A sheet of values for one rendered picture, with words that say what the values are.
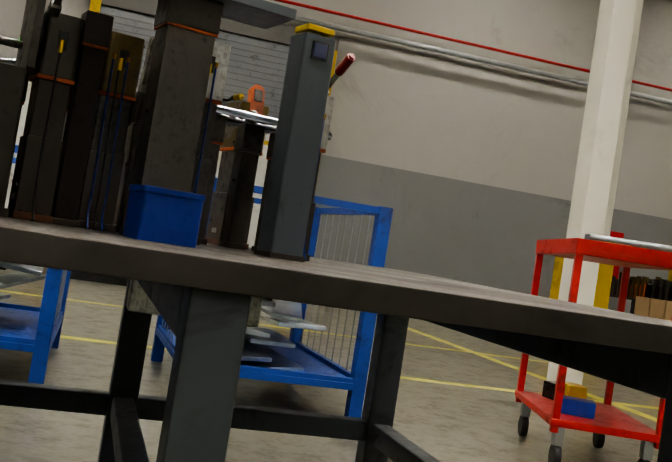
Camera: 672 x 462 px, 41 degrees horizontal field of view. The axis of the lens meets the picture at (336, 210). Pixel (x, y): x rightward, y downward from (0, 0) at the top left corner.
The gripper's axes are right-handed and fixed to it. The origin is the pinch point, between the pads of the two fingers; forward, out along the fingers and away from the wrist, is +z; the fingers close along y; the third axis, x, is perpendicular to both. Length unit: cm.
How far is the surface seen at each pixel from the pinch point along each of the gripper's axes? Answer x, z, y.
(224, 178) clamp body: -32, 33, 45
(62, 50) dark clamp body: 28.5, 18.8, 15.2
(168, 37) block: 16.3, 14.0, 0.1
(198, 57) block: 10.4, 16.2, -1.4
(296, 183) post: -12.5, 35.2, -6.8
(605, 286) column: -673, 41, 310
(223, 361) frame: 28, 63, -47
